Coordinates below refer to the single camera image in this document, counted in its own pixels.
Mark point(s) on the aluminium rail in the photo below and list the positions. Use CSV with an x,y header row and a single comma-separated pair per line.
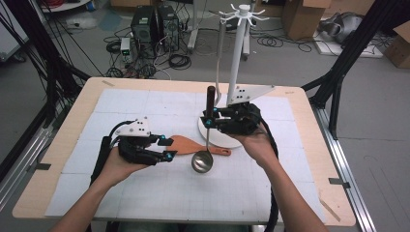
x,y
19,164
345,167

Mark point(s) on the grey bag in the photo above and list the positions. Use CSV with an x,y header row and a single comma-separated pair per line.
x,y
345,27

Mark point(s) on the person's left hand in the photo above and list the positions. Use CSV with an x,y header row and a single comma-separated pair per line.
x,y
121,170

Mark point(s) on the small white power unit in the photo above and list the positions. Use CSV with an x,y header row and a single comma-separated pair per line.
x,y
125,48

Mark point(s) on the large brown cardboard box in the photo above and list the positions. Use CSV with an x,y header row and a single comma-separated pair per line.
x,y
303,19

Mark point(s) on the black computer tower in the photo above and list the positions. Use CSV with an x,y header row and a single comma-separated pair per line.
x,y
143,24
168,27

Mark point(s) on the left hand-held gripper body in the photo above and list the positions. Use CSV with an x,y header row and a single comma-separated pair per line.
x,y
135,150

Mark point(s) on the white grid mat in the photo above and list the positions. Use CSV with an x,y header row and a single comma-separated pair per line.
x,y
129,106

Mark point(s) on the orange wooden rice paddle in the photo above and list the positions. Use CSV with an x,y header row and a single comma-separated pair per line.
x,y
187,145

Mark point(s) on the open brown cardboard box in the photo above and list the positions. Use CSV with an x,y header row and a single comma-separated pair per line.
x,y
398,48

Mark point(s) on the white flat board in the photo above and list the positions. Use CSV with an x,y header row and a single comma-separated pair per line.
x,y
370,51

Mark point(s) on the white metal stand leg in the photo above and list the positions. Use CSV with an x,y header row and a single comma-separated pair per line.
x,y
193,32

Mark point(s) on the person's right hand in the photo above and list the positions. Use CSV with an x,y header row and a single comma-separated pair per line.
x,y
257,148

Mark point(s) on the black metal frame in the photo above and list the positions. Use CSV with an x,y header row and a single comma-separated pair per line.
x,y
48,64
348,54

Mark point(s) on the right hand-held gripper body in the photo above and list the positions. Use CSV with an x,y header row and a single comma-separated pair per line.
x,y
243,121

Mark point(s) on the white utensil hook stand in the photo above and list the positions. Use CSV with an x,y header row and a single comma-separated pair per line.
x,y
237,58

